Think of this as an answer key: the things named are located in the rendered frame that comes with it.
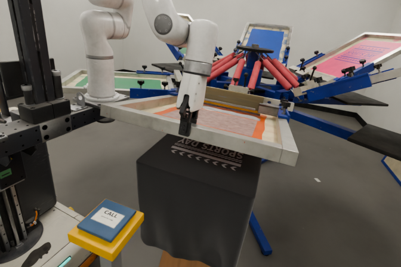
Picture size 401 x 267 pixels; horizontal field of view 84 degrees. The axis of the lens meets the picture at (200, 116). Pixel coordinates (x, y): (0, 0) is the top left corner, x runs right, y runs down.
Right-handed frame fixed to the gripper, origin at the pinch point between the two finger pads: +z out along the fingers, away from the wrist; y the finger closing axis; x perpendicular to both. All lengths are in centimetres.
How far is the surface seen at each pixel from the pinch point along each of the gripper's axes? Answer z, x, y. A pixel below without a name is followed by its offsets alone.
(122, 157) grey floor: 94, -119, -141
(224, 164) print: 17.8, 9.5, -23.6
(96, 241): 26.0, -10.1, 21.2
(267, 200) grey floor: 92, 40, -145
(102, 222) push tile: 23.7, -11.5, 18.1
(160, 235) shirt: 53, -10, -17
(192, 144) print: 16.4, -7.5, -32.0
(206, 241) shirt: 47, 10, -16
